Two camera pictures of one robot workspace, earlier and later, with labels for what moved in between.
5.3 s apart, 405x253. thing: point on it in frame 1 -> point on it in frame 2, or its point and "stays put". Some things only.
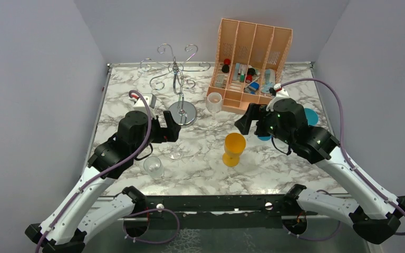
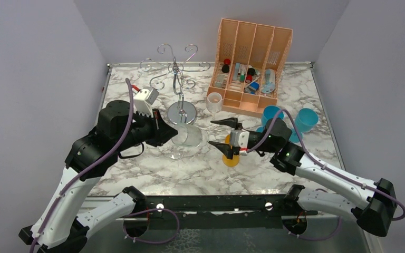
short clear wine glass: [213, 103] stays put
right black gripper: [252, 113] -> [225, 148]
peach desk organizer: [250, 59] stays put
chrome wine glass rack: [184, 113] stays put
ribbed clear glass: [154, 166] -> [190, 135]
